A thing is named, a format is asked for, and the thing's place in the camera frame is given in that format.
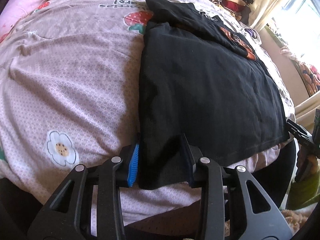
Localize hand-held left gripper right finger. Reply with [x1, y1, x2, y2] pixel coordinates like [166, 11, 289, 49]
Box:
[179, 133, 293, 240]

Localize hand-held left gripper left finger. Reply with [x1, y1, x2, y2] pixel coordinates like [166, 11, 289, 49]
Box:
[27, 142, 140, 240]

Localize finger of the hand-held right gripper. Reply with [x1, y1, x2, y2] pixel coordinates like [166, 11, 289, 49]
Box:
[286, 119, 313, 145]

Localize black long-sleeved shirt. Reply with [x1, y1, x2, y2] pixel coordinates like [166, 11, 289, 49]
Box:
[138, 0, 290, 190]

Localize cream curtain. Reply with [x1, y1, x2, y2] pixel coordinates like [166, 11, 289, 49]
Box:
[295, 97, 320, 121]
[250, 0, 300, 30]

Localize green cloth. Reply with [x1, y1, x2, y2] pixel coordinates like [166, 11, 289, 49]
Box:
[286, 172, 320, 211]

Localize beige fluffy rug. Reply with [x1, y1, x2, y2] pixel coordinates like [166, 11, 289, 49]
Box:
[282, 209, 311, 233]

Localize purple strawberry print bed cover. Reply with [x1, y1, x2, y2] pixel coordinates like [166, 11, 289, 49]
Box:
[0, 0, 296, 230]

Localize barred window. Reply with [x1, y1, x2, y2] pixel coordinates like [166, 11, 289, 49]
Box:
[270, 0, 320, 63]

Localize purple crumpled cloth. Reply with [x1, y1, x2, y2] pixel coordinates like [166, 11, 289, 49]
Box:
[245, 27, 261, 40]

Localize pink quilt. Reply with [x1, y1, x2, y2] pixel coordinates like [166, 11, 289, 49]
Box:
[0, 0, 73, 43]

